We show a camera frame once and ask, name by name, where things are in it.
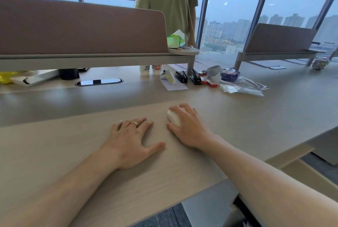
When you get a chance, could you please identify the person's right hand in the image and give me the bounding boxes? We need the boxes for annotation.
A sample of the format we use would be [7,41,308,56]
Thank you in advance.
[166,103,220,152]

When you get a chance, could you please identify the person's left hand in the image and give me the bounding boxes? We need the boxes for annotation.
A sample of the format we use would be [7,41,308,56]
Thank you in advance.
[100,118,166,171]

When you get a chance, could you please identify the white computer mouse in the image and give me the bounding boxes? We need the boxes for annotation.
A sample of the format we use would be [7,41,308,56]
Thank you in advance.
[167,108,186,127]

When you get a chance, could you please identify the person's left forearm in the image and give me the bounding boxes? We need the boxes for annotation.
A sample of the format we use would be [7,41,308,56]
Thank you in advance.
[0,147,125,227]

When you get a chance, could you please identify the person's right forearm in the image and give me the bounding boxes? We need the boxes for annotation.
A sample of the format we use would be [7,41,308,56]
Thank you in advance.
[203,135,338,227]

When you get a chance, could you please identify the white paper sheet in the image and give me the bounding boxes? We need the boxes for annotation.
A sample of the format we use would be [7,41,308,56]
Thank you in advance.
[159,78,189,92]

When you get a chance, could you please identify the large black stapler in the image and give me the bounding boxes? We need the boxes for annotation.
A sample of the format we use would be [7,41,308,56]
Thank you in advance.
[190,69,202,85]

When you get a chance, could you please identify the small black stapler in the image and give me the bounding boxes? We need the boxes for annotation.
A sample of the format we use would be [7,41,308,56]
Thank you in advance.
[175,70,188,84]

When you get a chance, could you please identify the red and white small box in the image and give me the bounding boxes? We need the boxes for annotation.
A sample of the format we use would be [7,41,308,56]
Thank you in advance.
[200,70,220,88]

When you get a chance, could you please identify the white and yellow handheld device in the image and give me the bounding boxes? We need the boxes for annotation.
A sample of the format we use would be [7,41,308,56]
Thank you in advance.
[160,69,176,85]

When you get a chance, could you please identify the grey tape roll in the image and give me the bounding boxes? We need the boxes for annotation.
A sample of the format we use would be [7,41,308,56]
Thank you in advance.
[206,65,223,83]

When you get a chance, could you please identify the blue patterned pouch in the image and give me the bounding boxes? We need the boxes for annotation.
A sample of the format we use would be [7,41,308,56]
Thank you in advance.
[220,68,241,82]

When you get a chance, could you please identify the clear plastic bags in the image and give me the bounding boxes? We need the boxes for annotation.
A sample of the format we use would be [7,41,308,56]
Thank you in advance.
[219,75,269,97]

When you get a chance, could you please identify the green tissue box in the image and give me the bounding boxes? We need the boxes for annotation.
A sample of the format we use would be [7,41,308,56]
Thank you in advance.
[167,29,186,49]

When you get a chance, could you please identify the black cup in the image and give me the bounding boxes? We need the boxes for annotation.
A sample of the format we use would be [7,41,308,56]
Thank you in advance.
[58,68,80,81]

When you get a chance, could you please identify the white flat box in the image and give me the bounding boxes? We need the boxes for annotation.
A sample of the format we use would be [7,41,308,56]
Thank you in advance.
[10,69,60,87]

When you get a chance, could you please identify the short grey desk shelf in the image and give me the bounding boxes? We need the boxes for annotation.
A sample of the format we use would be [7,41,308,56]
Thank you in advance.
[233,49,326,71]

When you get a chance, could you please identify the large brown desk divider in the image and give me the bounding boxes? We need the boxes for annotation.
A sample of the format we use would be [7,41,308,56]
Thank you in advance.
[0,0,169,55]

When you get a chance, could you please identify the small brown desk divider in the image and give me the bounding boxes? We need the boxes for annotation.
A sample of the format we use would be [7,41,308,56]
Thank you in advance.
[243,23,317,53]

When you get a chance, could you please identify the yellow plastic bag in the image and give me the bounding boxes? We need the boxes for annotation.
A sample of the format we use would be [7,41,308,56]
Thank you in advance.
[0,71,20,84]

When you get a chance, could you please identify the colourful printed bag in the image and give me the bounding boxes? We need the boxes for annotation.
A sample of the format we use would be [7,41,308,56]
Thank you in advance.
[312,58,330,71]

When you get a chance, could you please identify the oval desk cable grommet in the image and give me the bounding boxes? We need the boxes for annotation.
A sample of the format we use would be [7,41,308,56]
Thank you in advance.
[75,78,124,87]

